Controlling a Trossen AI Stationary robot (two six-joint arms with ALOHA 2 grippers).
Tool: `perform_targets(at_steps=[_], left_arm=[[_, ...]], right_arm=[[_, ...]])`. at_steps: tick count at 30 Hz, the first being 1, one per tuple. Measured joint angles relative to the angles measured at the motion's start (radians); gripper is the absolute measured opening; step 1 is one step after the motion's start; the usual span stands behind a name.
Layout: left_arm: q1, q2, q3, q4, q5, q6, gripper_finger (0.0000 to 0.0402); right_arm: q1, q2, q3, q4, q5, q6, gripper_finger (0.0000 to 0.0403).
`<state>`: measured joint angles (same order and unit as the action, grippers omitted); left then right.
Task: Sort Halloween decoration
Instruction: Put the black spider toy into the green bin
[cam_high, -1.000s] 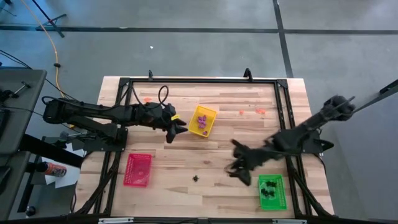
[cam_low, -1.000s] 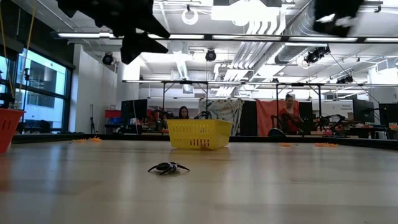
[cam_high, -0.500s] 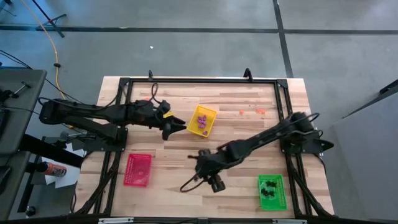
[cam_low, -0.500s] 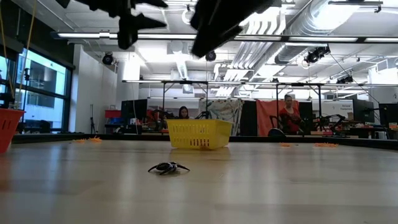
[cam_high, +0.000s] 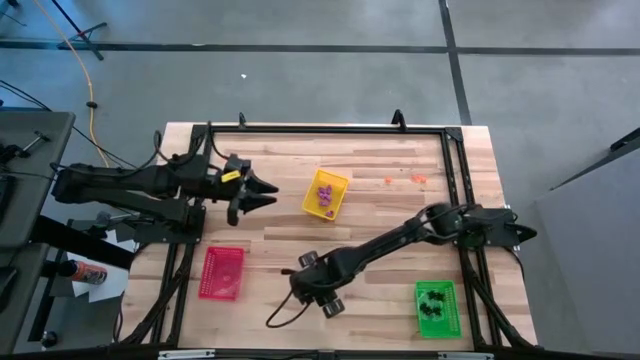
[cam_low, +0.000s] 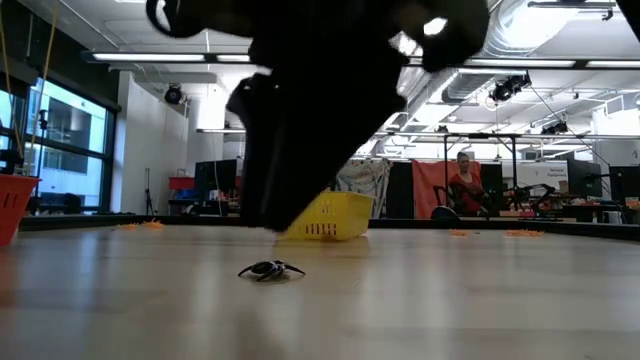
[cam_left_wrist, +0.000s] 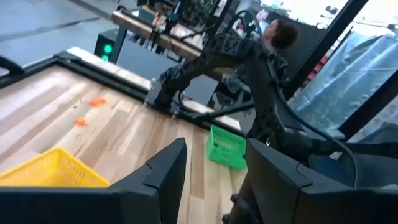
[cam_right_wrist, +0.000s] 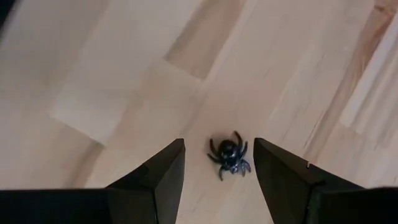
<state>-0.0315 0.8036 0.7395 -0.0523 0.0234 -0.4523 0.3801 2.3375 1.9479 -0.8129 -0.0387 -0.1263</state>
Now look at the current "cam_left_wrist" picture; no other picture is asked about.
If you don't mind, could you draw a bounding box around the black aluminium rig frame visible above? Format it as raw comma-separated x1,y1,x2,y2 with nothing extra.
0,0,398,144

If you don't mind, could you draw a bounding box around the black frame hook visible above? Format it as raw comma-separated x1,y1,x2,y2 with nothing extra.
0,55,25,76

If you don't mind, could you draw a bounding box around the yellow plastic basket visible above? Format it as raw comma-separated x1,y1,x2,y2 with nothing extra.
0,147,110,188

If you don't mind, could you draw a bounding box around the person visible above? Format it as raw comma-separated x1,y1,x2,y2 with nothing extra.
222,18,301,94

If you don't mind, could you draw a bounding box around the blue plastic sheet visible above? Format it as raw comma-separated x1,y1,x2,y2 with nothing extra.
287,30,398,144

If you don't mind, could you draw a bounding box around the wooden workbench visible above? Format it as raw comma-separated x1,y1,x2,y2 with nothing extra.
110,9,206,62

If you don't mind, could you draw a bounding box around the black computer tower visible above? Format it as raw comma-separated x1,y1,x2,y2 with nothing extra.
93,28,121,63

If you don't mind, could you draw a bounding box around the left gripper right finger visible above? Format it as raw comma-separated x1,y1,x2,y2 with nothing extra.
228,138,398,224

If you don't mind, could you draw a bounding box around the green plastic basket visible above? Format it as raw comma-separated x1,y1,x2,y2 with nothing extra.
206,124,248,171

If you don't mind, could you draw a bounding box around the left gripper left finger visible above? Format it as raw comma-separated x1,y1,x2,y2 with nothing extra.
0,138,188,224

